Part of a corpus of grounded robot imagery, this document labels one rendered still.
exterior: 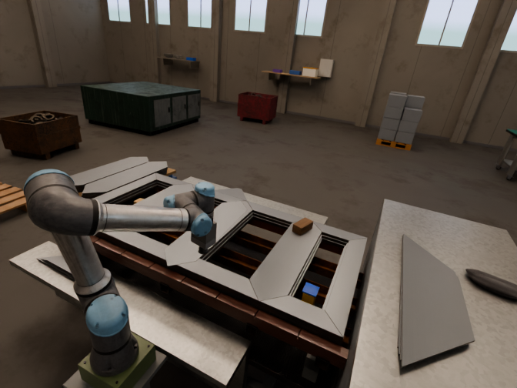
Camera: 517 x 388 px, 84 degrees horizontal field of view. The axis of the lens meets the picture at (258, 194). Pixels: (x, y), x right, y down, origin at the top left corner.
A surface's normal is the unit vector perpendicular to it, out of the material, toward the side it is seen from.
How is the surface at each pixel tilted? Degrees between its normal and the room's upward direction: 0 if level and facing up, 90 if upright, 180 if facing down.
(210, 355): 0
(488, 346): 0
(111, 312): 9
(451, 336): 0
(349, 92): 90
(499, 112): 90
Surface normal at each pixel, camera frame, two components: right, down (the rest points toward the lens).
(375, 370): 0.09, -0.90
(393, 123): -0.39, 0.37
